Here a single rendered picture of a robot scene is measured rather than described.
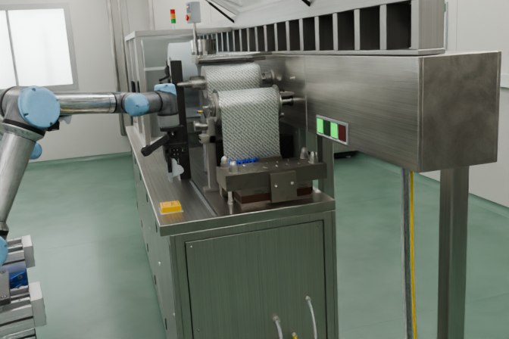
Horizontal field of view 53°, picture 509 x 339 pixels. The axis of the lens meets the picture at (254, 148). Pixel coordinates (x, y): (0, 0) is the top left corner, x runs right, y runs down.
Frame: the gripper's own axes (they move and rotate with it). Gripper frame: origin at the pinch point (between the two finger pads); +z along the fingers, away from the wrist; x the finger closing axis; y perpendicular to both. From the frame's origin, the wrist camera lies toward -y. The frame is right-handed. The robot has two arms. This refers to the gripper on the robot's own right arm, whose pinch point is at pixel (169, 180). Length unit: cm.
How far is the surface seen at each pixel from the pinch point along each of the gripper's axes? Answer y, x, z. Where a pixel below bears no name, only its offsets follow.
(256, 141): 37.3, 9.2, -8.2
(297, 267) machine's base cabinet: 42, -16, 37
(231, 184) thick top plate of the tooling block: 20.9, -10.4, 2.2
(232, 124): 28.2, 9.3, -16.4
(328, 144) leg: 75, 22, 0
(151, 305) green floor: -8, 102, 101
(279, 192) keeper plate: 38.5, -12.5, 7.6
